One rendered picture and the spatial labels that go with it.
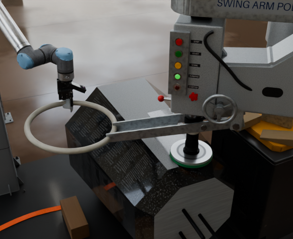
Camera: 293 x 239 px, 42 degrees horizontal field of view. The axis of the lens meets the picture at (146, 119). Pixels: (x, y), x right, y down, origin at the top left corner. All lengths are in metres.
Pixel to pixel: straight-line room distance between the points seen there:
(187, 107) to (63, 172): 1.77
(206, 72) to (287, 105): 0.36
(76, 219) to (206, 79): 1.46
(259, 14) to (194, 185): 0.86
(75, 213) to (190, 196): 1.04
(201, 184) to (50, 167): 1.72
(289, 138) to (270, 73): 0.76
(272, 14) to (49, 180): 2.26
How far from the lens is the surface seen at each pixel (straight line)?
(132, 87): 2.63
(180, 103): 1.72
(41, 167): 3.38
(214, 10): 1.55
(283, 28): 2.20
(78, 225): 2.67
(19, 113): 4.23
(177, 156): 1.94
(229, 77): 1.65
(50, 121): 3.99
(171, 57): 1.61
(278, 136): 2.35
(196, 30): 1.57
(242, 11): 1.54
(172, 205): 1.95
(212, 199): 2.07
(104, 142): 1.95
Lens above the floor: 2.07
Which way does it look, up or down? 32 degrees down
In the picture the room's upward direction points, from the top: straight up
